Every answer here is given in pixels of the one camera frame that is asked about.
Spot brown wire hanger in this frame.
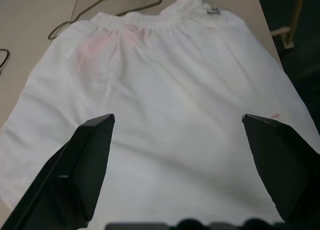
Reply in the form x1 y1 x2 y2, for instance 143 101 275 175
47 0 163 40

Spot dark wire hanger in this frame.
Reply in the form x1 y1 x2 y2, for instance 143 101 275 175
0 48 11 77

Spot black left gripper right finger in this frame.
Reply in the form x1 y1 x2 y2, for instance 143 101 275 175
241 113 320 223

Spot wooden furniture leg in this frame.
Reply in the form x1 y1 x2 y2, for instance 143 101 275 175
270 0 307 50

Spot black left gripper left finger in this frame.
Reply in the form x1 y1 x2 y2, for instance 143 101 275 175
0 113 116 230

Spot white shorts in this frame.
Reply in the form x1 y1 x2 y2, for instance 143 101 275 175
0 0 320 228

